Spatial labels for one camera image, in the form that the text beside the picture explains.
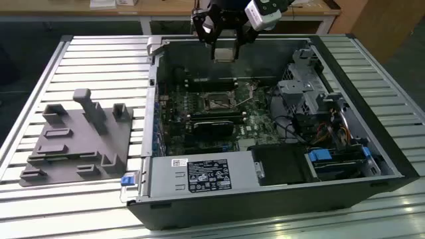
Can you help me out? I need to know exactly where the orange and yellow wire bundle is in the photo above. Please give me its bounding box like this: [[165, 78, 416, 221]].
[[317, 123, 352, 145]]

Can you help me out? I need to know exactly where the black wire bundle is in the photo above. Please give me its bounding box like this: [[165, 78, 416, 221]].
[[270, 115, 310, 145]]

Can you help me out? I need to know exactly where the green motherboard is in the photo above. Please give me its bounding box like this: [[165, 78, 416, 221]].
[[155, 81, 293, 156]]

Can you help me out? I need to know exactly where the black graphics card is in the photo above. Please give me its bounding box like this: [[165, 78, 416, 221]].
[[190, 119, 234, 137]]

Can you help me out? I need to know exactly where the wooden desk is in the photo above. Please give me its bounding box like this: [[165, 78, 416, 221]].
[[0, 0, 340, 35]]

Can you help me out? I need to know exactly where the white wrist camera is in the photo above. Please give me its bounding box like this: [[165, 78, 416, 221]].
[[243, 0, 282, 31]]

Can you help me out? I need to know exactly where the blue case latch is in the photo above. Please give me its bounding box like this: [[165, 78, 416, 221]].
[[119, 174, 137, 187]]

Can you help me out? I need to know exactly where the black open PC case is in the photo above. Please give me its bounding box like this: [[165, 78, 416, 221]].
[[125, 34, 419, 231]]

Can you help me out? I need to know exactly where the silver square CPU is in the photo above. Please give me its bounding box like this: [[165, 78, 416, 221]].
[[214, 48, 235, 63]]

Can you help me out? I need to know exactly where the metal disk bay cage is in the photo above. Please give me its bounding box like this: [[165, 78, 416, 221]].
[[277, 48, 346, 116]]

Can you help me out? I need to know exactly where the small silver heatsink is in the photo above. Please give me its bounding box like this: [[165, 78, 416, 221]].
[[237, 138, 258, 150]]

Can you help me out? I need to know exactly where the wooden cabinet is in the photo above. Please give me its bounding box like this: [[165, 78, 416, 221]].
[[330, 0, 425, 65]]

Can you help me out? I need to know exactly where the black CPU socket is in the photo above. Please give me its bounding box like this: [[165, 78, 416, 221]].
[[201, 92, 237, 112]]

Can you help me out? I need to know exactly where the black RAM slot bank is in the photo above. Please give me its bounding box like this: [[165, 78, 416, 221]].
[[183, 76, 238, 92]]

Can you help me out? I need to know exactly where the grey parts rack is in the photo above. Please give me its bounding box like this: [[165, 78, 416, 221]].
[[18, 88, 134, 187]]

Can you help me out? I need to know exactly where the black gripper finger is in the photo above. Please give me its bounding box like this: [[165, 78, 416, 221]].
[[231, 14, 258, 60], [191, 4, 222, 60]]

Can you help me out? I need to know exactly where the silver power supply unit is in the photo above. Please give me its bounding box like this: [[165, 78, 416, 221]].
[[145, 150, 259, 198]]

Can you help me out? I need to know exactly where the black plastic shroud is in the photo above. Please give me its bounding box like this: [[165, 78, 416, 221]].
[[247, 143, 319, 186]]

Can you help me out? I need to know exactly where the blue disk carrier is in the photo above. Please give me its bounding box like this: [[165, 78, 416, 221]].
[[307, 148, 332, 165]]

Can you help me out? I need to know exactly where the grey case corner bracket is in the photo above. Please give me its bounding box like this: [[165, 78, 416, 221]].
[[146, 37, 170, 55]]

